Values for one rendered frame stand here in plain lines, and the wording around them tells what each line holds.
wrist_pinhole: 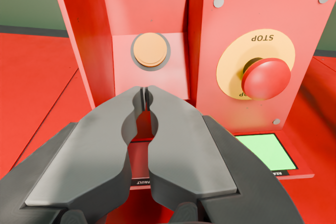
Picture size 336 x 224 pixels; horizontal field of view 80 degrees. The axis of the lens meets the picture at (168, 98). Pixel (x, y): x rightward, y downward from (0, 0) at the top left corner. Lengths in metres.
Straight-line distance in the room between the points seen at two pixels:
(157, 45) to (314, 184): 0.38
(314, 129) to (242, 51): 0.46
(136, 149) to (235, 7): 0.16
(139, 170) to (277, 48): 0.17
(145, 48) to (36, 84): 0.45
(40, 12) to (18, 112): 0.62
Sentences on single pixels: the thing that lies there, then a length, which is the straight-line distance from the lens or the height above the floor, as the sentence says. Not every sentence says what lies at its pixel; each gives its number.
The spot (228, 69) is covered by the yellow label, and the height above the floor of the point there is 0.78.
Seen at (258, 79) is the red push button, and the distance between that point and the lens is 0.18.
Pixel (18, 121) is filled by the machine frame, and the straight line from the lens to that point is 0.53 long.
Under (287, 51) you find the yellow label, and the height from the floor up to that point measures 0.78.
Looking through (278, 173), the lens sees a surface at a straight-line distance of 0.23.
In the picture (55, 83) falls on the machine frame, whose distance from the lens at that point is 0.64.
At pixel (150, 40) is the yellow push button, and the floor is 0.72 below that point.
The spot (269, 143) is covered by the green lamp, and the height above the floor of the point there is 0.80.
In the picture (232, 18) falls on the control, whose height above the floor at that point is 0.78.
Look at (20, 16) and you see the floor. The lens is 1.13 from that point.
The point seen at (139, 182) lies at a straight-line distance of 0.21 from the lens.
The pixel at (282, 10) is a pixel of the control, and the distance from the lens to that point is 0.20.
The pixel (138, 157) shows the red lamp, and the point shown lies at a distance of 0.22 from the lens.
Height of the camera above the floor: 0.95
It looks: 54 degrees down
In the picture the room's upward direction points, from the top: 174 degrees clockwise
